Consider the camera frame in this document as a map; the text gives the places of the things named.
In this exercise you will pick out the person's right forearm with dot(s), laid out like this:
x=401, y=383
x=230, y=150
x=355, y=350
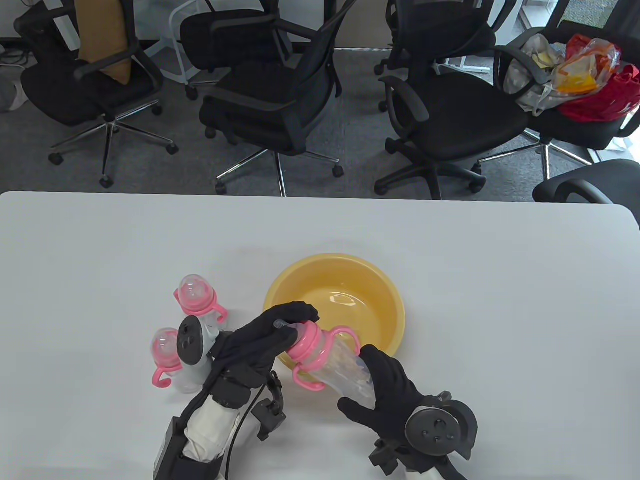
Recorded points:
x=425, y=472

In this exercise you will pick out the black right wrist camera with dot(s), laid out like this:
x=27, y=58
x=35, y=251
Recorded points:
x=387, y=457

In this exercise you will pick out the black chair with cushion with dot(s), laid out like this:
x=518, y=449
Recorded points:
x=65, y=95

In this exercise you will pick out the grey right hand controller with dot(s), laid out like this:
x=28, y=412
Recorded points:
x=435, y=430

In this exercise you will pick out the orange plastic bag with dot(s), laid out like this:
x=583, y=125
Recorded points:
x=582, y=70

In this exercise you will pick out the yellow plastic basin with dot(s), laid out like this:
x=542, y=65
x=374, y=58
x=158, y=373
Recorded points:
x=350, y=305

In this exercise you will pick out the person's right hand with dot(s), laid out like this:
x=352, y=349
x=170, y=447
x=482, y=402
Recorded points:
x=390, y=400

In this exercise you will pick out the clear plastic baby bottle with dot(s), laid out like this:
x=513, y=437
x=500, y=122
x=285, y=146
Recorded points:
x=165, y=347
x=325, y=360
x=195, y=297

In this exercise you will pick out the grey left hand controller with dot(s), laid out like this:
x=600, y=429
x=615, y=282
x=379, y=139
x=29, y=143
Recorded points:
x=189, y=342

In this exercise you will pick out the person's left hand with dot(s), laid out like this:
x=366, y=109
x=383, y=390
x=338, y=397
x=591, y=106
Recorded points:
x=250, y=345

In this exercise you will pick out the black chair with bags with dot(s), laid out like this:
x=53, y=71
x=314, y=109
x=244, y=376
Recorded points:
x=575, y=132

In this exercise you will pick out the black office chair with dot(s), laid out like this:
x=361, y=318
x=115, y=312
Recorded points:
x=260, y=115
x=220, y=40
x=440, y=30
x=465, y=120
x=600, y=180

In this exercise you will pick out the red bag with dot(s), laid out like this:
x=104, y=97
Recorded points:
x=610, y=105

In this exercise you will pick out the white metal table leg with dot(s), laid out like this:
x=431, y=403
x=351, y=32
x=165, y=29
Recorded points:
x=465, y=62

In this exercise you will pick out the grey hand controller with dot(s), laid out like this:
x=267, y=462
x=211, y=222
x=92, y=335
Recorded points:
x=435, y=430
x=189, y=342

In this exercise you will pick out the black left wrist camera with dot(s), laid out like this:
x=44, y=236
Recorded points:
x=270, y=410

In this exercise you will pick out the brown cushion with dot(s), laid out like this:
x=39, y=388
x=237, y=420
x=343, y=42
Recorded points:
x=102, y=40

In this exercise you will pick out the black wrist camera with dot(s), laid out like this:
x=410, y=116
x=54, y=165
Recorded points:
x=270, y=410
x=387, y=457

